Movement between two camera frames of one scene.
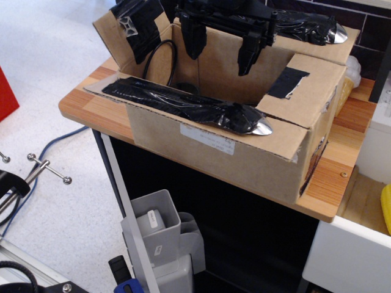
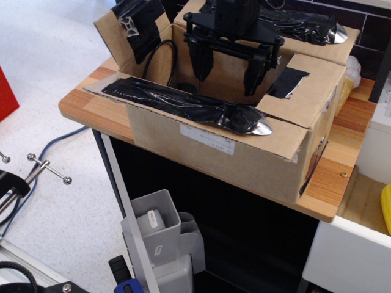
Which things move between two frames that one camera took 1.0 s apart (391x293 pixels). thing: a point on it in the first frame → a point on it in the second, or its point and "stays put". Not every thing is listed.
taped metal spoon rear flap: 317,28 stays put
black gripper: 242,16 → 235,25
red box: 8,102 stays put
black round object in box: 188,87 stays put
